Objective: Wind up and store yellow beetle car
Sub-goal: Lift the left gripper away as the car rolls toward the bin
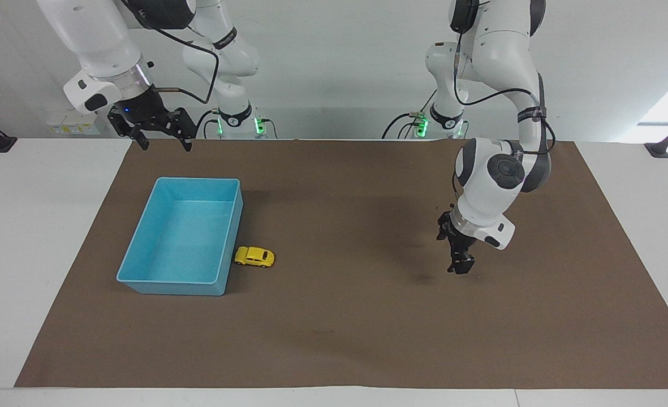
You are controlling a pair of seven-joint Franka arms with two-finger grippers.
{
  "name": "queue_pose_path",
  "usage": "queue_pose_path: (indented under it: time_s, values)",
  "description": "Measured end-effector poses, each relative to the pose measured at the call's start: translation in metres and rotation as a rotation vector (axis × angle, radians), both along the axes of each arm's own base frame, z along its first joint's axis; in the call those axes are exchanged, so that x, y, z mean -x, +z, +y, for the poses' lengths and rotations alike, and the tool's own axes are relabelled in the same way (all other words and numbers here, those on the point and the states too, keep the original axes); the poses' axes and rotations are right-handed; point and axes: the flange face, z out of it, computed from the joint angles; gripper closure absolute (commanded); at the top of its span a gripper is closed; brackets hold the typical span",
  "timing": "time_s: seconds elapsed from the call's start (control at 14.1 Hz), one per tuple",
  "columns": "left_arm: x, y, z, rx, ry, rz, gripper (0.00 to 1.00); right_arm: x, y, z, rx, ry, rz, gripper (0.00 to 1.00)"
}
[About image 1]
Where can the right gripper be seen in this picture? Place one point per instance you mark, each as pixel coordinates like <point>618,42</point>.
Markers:
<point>141,106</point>

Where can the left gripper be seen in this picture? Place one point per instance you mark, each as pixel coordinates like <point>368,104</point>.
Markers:
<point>452,229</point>

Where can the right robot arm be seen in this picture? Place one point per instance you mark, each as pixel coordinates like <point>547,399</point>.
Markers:
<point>99,39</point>

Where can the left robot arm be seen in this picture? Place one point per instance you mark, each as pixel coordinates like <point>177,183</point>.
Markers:
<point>506,51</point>

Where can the yellow toy beetle car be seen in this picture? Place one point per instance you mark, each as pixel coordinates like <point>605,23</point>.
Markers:
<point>254,257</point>

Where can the light blue plastic bin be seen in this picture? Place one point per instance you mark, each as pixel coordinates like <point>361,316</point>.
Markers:
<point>184,237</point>

